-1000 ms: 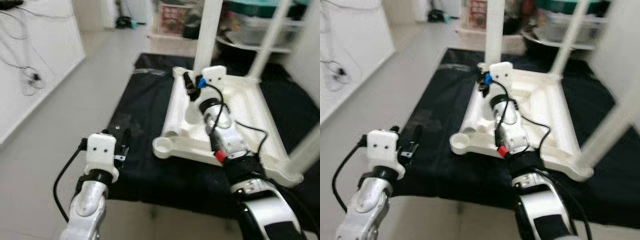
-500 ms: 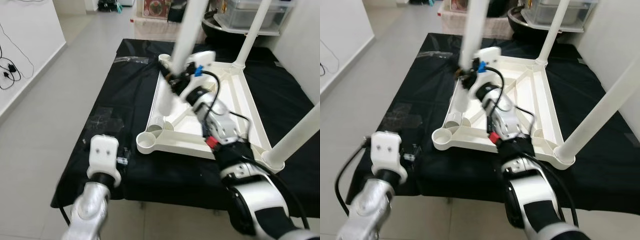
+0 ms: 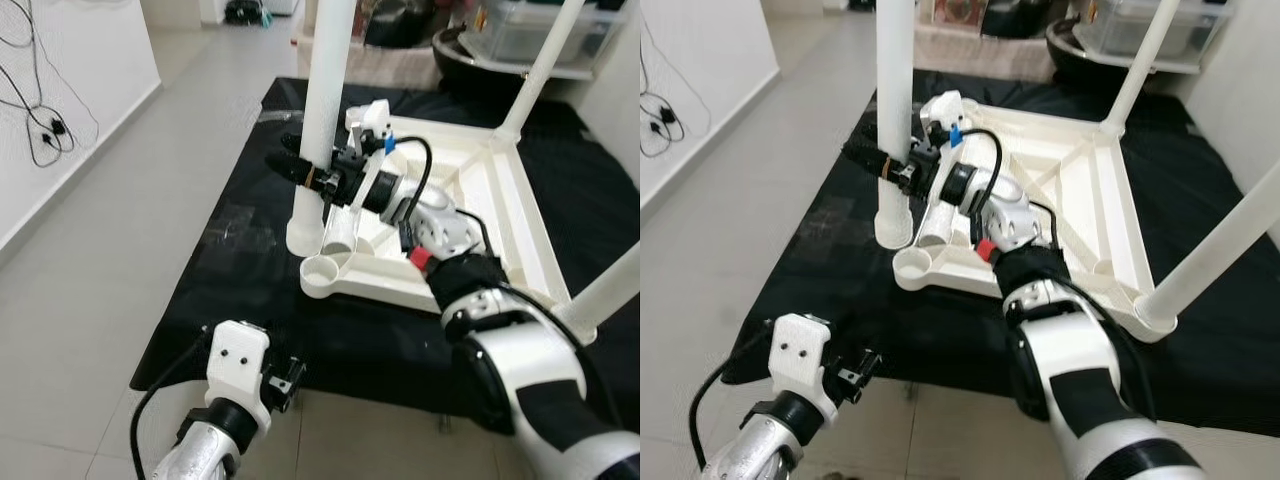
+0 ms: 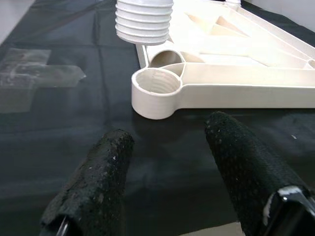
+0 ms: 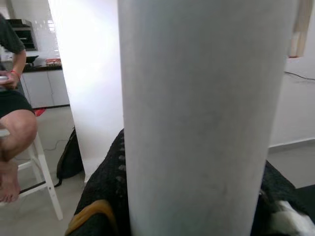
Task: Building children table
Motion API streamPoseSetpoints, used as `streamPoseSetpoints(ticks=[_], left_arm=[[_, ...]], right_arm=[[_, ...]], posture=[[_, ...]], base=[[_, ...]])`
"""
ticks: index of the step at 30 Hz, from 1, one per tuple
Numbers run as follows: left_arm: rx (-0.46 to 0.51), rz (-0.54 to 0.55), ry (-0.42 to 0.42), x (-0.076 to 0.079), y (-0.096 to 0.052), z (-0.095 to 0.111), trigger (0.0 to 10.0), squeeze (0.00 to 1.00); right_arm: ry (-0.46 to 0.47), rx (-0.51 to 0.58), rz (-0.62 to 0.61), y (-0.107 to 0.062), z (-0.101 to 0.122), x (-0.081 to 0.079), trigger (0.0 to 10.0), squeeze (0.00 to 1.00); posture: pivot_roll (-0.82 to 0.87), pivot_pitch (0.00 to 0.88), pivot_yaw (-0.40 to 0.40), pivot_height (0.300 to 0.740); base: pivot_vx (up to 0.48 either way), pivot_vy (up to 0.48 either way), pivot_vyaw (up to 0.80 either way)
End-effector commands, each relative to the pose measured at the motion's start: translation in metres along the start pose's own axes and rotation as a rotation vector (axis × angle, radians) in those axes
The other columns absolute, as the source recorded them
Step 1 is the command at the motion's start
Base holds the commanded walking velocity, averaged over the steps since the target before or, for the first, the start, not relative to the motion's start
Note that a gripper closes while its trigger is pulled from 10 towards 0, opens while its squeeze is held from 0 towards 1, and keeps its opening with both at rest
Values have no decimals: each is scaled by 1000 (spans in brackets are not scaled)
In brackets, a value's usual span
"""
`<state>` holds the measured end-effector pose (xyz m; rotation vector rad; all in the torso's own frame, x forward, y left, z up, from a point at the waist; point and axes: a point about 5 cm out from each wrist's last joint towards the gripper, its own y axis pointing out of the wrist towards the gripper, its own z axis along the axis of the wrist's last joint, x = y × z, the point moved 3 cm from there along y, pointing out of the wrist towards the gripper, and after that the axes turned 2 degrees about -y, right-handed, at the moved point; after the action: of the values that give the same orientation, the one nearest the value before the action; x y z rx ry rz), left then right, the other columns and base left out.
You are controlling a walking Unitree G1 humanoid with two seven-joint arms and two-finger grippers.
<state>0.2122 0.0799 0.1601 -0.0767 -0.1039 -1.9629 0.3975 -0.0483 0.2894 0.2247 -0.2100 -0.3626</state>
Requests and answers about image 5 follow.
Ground black wall power cable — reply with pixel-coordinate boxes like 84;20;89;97
283;70;315;82

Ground person dark shirt torso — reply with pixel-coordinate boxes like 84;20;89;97
0;12;27;55

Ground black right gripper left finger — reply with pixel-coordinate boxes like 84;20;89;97
65;127;132;236

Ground person bare leg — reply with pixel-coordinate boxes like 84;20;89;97
0;109;39;205

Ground white wooden stool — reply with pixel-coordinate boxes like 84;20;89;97
0;132;64;221

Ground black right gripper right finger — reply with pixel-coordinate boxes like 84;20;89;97
251;159;315;236

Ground white kitchen cabinet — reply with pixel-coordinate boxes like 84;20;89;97
21;70;71;109

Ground person hand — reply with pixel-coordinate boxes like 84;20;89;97
0;70;20;91

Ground beige curtain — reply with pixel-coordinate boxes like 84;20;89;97
290;0;314;59

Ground black frying pan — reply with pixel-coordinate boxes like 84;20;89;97
25;55;40;65

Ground tan rubber band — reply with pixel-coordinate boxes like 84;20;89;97
65;199;117;236

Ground black backpack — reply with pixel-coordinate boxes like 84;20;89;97
56;126;86;188

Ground black tablecloth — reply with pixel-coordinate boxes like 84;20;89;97
296;184;315;212

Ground white plastic table leg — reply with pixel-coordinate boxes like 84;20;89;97
117;0;298;236

